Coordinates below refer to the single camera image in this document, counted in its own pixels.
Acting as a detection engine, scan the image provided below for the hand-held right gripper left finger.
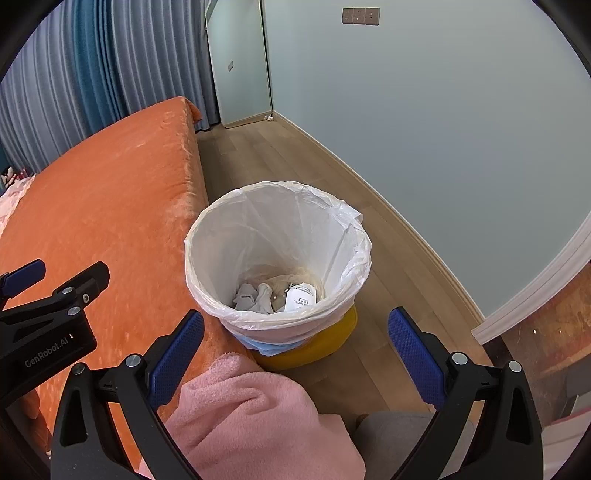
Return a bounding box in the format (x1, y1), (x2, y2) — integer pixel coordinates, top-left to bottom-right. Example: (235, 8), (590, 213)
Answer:
(50, 310), (205, 480)

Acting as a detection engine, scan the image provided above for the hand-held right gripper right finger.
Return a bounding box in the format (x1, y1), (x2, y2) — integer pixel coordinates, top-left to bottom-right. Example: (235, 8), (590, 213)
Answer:
(388, 307), (544, 480)

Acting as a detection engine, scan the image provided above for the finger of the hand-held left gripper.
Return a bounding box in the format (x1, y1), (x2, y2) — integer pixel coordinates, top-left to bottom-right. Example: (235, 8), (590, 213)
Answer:
(0, 261), (110, 344)
(0, 259), (47, 302)

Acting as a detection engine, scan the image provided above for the white sock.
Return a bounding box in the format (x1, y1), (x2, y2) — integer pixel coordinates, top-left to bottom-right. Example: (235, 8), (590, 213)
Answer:
(232, 282), (258, 311)

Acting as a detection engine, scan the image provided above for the yellow trash bin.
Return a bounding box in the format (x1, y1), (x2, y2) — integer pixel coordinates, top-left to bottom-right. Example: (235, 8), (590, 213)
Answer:
(252, 307), (359, 373)

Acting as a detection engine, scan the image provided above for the white cotton glove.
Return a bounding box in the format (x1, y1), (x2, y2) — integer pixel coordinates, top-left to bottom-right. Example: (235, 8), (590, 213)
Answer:
(256, 282), (278, 316)

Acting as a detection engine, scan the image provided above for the beige tulle pearl hair bow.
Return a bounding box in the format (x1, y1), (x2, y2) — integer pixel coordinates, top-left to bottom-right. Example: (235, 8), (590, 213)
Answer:
(240, 272), (324, 305)

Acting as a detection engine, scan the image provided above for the white paper tag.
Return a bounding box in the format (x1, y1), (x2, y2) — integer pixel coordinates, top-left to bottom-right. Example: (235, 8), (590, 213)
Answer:
(283, 282), (319, 313)

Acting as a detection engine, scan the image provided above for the white plastic bin liner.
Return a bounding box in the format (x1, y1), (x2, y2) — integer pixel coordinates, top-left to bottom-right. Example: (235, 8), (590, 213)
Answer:
(185, 181), (373, 345)

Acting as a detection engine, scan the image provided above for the pink lace blanket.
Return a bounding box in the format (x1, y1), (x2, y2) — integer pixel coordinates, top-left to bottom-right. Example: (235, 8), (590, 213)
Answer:
(0, 175), (36, 241)

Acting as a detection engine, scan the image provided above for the pink fleece garment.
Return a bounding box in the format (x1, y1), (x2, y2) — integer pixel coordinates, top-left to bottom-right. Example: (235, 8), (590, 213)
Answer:
(139, 353), (370, 480)

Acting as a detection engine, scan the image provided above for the orange plush bed cover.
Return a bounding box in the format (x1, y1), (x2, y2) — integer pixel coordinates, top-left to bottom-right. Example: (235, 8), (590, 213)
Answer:
(0, 96), (259, 462)

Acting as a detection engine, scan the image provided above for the rust brown board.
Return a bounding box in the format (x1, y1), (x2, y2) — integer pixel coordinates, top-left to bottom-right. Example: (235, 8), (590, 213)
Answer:
(499, 258), (591, 416)

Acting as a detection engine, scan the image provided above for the grey blue pleated curtain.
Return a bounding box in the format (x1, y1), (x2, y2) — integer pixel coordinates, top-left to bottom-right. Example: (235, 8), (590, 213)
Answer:
(0, 0), (222, 174)

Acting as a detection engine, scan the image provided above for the standing floor mirror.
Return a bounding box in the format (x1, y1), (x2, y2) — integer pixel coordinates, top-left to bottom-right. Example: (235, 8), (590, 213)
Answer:
(205, 0), (274, 129)

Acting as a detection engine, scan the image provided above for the wall socket panel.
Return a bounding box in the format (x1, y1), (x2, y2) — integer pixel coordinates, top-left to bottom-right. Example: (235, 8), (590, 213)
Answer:
(342, 7), (382, 27)

